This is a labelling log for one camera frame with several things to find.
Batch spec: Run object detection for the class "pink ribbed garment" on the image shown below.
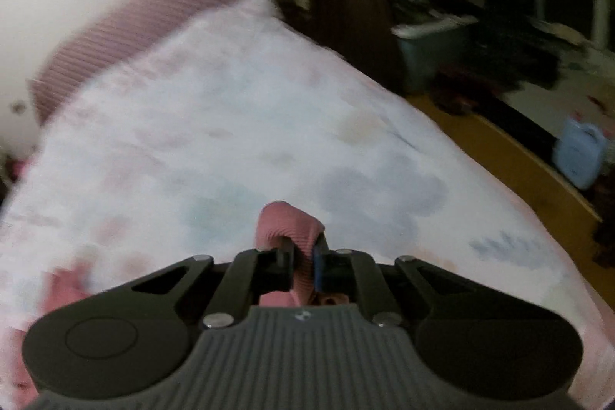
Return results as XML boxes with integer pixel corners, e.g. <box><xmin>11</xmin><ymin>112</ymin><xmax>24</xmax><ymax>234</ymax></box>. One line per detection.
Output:
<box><xmin>256</xmin><ymin>201</ymin><xmax>349</xmax><ymax>308</ymax></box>

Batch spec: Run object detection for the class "floral white blanket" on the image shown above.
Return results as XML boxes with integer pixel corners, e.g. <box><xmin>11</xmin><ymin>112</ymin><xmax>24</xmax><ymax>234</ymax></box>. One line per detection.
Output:
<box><xmin>0</xmin><ymin>0</ymin><xmax>607</xmax><ymax>410</ymax></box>

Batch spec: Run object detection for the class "striped curtain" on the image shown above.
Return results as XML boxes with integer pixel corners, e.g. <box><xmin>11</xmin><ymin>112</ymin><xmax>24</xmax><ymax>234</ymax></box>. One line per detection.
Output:
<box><xmin>288</xmin><ymin>0</ymin><xmax>402</xmax><ymax>75</ymax></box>

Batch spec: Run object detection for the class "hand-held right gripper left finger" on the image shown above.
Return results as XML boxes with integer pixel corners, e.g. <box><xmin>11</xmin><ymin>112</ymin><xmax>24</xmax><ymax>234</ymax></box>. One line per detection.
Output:
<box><xmin>96</xmin><ymin>241</ymin><xmax>295</xmax><ymax>330</ymax></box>

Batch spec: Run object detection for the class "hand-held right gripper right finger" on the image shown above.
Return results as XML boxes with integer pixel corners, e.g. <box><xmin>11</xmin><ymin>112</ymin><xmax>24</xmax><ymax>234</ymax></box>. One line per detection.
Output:
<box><xmin>311</xmin><ymin>232</ymin><xmax>487</xmax><ymax>327</ymax></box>

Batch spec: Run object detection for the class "blue storage bin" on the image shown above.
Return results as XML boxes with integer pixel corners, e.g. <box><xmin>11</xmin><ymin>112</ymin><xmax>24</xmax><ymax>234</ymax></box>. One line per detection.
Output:
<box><xmin>393</xmin><ymin>17</ymin><xmax>477</xmax><ymax>95</ymax></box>

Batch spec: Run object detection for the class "pink quilted headboard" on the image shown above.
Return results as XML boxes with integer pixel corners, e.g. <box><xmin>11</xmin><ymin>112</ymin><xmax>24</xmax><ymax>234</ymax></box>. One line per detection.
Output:
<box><xmin>29</xmin><ymin>0</ymin><xmax>256</xmax><ymax>125</ymax></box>

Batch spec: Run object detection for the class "light blue detergent jug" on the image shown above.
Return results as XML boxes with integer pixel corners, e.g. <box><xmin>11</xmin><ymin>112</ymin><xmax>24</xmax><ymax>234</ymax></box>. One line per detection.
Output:
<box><xmin>552</xmin><ymin>116</ymin><xmax>607</xmax><ymax>191</ymax></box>

